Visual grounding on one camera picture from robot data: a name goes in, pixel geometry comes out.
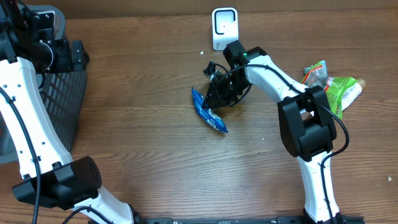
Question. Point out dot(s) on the mint green wipes pack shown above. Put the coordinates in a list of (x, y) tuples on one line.
[(321, 63)]

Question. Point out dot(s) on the dark grey plastic basket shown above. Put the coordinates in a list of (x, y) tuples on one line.
[(62, 93)]

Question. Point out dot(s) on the white bamboo print tube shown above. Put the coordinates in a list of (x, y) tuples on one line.
[(352, 93)]

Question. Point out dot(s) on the blue Oreo cookie pack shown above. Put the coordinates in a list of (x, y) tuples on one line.
[(207, 115)]

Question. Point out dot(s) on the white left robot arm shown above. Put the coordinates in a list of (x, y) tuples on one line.
[(50, 176)]

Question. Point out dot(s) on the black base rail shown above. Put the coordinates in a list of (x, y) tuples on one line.
[(278, 220)]

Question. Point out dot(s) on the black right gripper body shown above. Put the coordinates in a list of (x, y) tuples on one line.
[(226, 88)]

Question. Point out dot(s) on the green snack bag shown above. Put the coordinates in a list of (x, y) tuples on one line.
[(333, 86)]

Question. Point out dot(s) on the white barcode scanner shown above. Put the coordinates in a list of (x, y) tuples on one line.
[(225, 29)]

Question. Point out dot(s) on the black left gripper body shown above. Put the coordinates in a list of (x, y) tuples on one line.
[(58, 59)]

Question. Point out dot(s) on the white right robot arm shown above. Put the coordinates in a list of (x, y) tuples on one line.
[(306, 123)]

